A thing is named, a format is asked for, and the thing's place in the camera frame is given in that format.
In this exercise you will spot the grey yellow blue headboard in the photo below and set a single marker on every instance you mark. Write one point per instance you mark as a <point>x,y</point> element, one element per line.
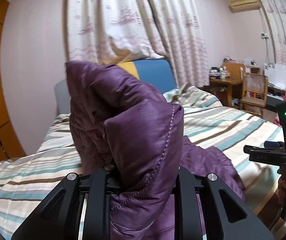
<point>156,72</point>

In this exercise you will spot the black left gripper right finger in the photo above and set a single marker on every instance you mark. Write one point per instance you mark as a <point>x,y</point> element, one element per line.
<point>207,203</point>

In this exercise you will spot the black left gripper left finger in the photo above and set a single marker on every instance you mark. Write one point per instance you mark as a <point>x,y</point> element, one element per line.
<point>77,206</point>

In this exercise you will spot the striped bed quilt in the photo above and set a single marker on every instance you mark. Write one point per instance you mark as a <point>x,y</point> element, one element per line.
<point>25,182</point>

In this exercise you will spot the wooden desk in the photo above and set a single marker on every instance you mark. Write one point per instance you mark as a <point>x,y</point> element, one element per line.
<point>232,84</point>

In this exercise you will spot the purple puffer jacket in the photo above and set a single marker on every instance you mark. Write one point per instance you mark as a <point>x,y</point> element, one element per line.
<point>116,117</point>

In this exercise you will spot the wall air conditioner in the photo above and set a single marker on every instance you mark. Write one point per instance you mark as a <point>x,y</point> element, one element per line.
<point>244,5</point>

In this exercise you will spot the wooden rattan chair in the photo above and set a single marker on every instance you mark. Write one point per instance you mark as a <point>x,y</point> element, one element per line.
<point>254,94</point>

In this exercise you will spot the white patterned curtain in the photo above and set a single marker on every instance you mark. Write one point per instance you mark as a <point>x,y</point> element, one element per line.
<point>115,31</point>

